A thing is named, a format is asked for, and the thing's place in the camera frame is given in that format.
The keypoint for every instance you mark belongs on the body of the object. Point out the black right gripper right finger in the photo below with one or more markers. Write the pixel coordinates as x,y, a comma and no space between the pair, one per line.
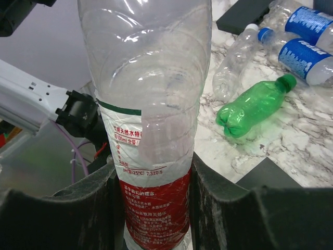
227,216

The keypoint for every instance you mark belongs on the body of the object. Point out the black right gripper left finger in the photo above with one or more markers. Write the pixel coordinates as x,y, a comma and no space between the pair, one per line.
77,217

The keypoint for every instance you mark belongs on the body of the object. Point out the green plastic bottle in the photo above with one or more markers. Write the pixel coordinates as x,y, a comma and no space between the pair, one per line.
254,105

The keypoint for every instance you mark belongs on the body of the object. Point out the red label clear bottle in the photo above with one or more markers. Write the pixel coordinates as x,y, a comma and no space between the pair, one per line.
149,61

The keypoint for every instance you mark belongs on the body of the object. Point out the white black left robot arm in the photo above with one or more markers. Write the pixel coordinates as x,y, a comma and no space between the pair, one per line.
43,66

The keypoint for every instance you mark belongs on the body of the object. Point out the black block near centre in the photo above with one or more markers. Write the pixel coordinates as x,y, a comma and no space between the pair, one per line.
267,173

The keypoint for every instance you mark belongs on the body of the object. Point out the black block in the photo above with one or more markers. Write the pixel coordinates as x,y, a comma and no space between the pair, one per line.
241,14
267,173

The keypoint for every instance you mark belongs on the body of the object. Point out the clear unlabelled crushed bottle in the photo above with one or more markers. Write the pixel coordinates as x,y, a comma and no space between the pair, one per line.
227,78

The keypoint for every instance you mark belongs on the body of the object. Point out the Pepsi bottle near left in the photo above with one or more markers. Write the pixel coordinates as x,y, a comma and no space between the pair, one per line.
308,62

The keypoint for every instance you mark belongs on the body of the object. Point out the pepsi bottle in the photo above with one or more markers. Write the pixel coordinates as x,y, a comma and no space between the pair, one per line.
308,62
312,25

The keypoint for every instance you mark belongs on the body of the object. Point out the black block far left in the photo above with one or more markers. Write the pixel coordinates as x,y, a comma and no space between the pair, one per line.
241,14

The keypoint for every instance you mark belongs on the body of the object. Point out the Pepsi bottle far left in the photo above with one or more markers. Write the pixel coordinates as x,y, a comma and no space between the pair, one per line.
312,25

